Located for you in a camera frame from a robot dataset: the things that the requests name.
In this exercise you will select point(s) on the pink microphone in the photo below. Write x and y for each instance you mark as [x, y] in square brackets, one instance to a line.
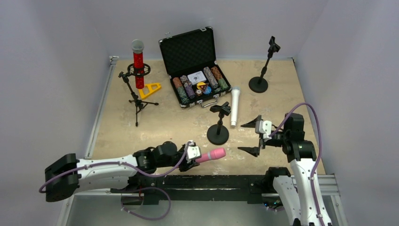
[215, 154]

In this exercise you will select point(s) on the white microphone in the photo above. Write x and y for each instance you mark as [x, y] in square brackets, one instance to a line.
[235, 93]

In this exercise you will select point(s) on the aluminium corner rail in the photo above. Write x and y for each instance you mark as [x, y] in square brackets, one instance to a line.
[97, 122]

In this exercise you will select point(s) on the black poker chip case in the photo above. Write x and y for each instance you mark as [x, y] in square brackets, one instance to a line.
[188, 53]

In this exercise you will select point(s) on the red glitter microphone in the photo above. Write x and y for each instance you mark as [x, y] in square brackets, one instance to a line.
[138, 47]

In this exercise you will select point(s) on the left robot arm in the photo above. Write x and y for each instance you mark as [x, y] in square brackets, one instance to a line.
[70, 175]

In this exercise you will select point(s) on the black round-base stand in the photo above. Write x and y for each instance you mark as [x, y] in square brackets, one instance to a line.
[218, 134]
[259, 84]

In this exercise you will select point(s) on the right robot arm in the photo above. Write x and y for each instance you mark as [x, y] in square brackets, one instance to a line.
[298, 188]

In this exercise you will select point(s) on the black tripod microphone stand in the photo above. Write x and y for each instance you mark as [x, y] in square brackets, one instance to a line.
[139, 104]

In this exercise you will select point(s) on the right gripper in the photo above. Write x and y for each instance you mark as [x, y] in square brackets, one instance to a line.
[259, 140]

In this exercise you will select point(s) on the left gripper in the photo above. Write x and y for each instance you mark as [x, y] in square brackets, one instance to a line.
[188, 163]

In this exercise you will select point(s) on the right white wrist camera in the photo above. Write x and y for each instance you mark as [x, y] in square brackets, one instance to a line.
[263, 129]

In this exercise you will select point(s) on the white playing card box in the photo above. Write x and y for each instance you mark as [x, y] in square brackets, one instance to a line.
[196, 77]

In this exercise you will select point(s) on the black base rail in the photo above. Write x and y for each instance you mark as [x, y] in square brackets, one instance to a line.
[252, 189]

